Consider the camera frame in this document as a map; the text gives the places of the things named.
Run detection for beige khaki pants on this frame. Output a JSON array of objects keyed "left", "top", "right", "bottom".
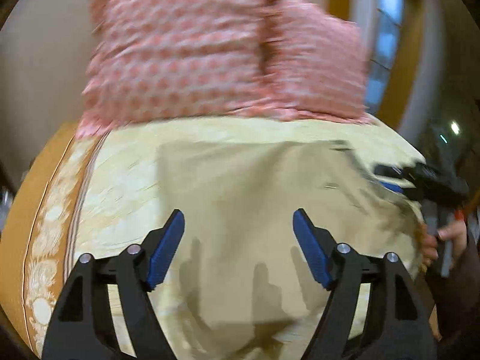
[{"left": 155, "top": 139, "right": 421, "bottom": 331}]

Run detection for dark sleeved right forearm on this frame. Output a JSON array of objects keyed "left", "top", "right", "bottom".
[{"left": 425, "top": 232, "right": 479, "bottom": 339}]

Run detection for person's right hand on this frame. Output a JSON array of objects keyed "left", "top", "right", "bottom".
[{"left": 421, "top": 220, "right": 467, "bottom": 268}]

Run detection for orange patterned bed side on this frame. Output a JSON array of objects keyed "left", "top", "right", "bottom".
[{"left": 1, "top": 124, "right": 103, "bottom": 356}]

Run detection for yellow patterned bed mattress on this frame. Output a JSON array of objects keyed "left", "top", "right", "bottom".
[{"left": 63, "top": 114, "right": 427, "bottom": 360}]

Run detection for right pink polka-dot pillow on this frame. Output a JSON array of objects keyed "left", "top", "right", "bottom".
[{"left": 253, "top": 0, "right": 370, "bottom": 125}]

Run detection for pink polka-dot pillow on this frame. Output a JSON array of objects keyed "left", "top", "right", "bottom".
[
  {"left": 76, "top": 0, "right": 272, "bottom": 137},
  {"left": 253, "top": 0, "right": 370, "bottom": 125}
]

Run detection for frosted glass window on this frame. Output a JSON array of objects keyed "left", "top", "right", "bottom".
[{"left": 365, "top": 0, "right": 404, "bottom": 115}]

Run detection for left pink polka-dot pillow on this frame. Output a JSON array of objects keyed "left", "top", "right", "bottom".
[{"left": 76, "top": 0, "right": 272, "bottom": 137}]

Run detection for wooden window frame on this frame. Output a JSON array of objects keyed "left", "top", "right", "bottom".
[{"left": 326, "top": 0, "right": 425, "bottom": 131}]

